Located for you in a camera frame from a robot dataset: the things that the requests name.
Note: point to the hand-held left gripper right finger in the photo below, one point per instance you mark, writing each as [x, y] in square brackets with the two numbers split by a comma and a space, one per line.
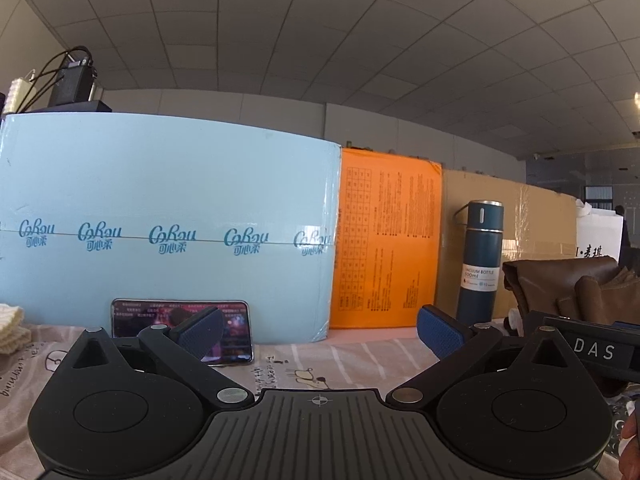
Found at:
[441, 336]

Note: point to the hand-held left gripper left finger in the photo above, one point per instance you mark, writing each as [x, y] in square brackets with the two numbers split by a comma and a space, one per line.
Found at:
[199, 336]

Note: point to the brown garment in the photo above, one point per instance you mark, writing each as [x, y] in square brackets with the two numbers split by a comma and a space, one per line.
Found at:
[560, 285]

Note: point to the person's right hand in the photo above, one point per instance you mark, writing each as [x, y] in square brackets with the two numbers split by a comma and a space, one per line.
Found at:
[631, 442]

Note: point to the smartphone with lit screen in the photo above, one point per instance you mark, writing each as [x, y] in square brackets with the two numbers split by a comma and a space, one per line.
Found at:
[145, 322]

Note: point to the dark blue vacuum bottle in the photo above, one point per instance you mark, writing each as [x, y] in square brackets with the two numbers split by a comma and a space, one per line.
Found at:
[479, 260]

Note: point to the orange printed carton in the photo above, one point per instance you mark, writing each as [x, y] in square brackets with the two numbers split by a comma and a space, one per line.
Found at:
[385, 240]

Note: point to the white paper bag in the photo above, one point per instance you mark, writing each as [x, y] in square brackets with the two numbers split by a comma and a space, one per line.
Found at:
[600, 232]

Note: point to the printed beige bedsheet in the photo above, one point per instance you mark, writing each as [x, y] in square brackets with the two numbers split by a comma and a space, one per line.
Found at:
[320, 365]

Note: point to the brown cardboard box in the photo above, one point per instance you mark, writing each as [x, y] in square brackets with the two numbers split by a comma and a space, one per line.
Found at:
[535, 225]

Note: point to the light blue printed carton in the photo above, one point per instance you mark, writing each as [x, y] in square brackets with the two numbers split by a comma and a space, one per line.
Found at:
[165, 200]

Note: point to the cream knitted cloth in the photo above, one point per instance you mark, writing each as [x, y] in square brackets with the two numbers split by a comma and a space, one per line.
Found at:
[10, 330]

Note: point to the black flat tray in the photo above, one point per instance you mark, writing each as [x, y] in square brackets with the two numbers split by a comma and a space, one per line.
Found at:
[75, 107]

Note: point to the black electronic device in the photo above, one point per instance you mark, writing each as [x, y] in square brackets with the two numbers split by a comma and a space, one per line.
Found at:
[72, 85]

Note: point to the white ribbed charger block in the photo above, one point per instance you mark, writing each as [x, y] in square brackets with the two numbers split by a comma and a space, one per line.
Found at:
[19, 92]

